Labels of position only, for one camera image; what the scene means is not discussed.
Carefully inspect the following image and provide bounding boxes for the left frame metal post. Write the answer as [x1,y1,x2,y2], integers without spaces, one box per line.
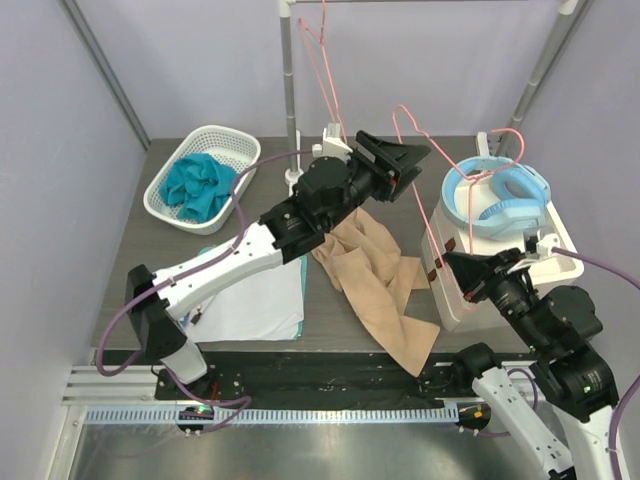
[59,0,151,151]

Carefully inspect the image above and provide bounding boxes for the teal t shirt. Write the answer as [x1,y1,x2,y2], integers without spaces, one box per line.
[159,153,237,223]

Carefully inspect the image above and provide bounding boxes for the white slotted cable duct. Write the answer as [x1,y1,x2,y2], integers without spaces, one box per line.
[85,403,459,425]

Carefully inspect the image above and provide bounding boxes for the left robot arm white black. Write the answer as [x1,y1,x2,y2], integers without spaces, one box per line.
[123,131,431,402]

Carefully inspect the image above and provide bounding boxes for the right rack metal pole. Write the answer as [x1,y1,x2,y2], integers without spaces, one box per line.
[508,0,594,130]

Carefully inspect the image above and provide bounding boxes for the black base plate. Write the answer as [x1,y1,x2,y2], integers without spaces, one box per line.
[154,349,511,409]

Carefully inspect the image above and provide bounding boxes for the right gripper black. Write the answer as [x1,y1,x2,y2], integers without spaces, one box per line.
[445,243,550,349]

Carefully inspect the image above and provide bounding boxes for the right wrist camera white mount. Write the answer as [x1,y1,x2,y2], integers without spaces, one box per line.
[519,229,560,263]

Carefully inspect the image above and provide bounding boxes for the beige t shirt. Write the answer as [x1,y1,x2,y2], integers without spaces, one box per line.
[312,208,440,377]

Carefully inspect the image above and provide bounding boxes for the light blue headphones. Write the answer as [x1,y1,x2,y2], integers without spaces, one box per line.
[440,156,551,240]

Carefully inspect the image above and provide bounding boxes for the white perforated plastic basket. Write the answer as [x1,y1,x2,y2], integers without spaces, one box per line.
[143,125,261,235]

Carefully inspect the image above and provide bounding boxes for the white paper sheets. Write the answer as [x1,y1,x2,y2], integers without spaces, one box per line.
[183,254,305,344]

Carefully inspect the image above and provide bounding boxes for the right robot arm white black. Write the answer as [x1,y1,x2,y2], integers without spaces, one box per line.
[444,248,639,479]

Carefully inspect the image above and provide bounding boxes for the clothes rack metal pole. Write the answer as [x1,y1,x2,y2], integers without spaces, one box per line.
[277,0,303,194]

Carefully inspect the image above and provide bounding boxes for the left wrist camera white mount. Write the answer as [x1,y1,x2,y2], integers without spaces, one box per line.
[312,123,352,162]

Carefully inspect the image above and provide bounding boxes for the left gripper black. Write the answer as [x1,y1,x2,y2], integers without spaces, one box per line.
[322,132,430,231]

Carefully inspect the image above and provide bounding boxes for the white drawer storage box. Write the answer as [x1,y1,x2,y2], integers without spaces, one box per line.
[420,132,585,333]

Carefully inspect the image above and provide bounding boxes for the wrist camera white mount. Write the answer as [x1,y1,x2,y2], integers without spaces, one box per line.
[312,123,352,162]
[519,229,560,263]

